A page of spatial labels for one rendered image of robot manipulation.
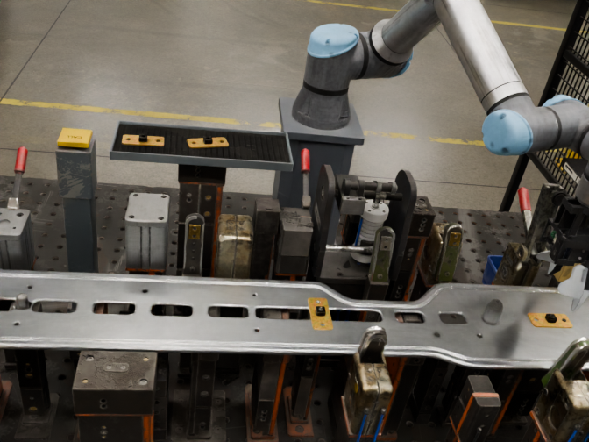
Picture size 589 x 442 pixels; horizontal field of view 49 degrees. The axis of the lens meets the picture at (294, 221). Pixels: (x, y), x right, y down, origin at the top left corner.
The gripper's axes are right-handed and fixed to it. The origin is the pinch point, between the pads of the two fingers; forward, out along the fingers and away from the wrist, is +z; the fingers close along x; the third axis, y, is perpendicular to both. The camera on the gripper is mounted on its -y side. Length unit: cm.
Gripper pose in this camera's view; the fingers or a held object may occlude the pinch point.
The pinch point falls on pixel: (565, 288)
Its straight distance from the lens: 135.1
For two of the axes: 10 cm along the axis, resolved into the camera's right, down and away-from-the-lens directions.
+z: -1.3, 8.2, 5.7
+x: 1.0, 5.8, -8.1
